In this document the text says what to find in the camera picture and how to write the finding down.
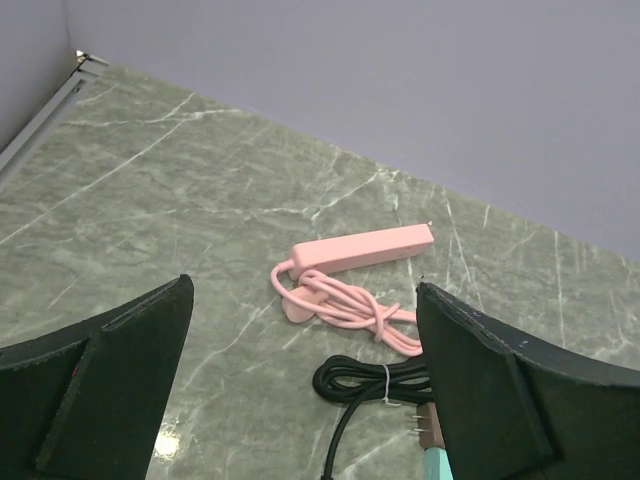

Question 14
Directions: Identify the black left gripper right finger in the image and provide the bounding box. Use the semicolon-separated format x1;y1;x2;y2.
416;283;639;480

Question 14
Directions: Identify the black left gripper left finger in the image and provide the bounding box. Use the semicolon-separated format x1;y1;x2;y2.
1;275;194;479

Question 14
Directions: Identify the brown pink plug adapter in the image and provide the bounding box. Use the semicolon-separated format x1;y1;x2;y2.
412;402;445;450

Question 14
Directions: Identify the teal plug adapter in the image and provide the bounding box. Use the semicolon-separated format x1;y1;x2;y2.
424;447;453;480

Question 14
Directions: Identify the pink power strip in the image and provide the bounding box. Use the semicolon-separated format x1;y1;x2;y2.
288;224;434;279

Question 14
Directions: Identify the black coiled power cord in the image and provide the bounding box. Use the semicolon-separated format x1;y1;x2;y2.
312;354;434;480

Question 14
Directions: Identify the pink power cord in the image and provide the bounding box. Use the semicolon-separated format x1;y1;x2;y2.
270;260;425;357

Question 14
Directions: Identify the aluminium table edge rail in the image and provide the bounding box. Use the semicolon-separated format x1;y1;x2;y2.
1;51;109;190

